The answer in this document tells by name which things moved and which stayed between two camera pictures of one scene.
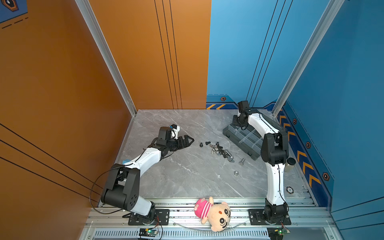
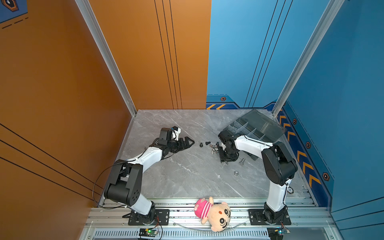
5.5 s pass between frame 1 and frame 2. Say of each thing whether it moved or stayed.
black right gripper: moved
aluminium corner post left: stayed
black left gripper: stayed
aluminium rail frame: stayed
